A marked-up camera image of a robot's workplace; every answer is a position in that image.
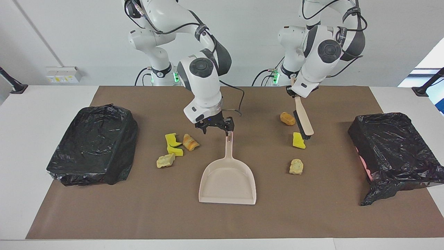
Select orange striped croissant piece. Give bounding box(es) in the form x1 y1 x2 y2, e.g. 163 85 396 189
183 134 200 152

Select brown bread roll piece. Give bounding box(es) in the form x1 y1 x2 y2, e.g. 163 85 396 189
280 112 296 126

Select beige hand brush black bristles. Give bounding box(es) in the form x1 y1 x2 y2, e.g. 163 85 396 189
290 77 315 140

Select curved yellow sponge piece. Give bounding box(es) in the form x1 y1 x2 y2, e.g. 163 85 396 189
165 133 182 148

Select yellow sponge wedge piece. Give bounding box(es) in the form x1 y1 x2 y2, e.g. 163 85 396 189
292 132 307 150

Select pale paper piece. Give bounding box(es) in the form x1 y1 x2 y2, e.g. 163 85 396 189
156 153 176 168

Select beige plastic dustpan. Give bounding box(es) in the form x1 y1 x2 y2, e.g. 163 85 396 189
198 131 257 205

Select orange striped bread piece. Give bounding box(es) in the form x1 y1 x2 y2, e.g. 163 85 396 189
289 159 304 175

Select black bag lined pink bin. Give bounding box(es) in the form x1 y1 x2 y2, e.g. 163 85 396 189
348 112 444 206

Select brown paper table mat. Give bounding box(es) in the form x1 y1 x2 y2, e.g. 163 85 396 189
25 86 444 240

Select bright window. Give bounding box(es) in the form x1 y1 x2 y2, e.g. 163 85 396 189
398 36 444 115

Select black base power cable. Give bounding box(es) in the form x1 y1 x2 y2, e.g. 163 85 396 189
252 54 285 86
135 67 153 86

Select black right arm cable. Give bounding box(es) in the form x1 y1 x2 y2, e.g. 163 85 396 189
123 0 245 117

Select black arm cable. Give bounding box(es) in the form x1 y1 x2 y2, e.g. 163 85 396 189
301 0 368 78
123 0 245 117

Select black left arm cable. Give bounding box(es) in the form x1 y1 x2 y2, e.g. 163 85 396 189
301 0 368 78

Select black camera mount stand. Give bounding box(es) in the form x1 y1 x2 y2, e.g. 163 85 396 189
0 67 28 94
412 68 444 97

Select white wall socket box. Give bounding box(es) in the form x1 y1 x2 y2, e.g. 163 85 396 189
45 66 83 84

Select white wall cable conduit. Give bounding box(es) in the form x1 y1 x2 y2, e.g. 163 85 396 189
13 0 66 68

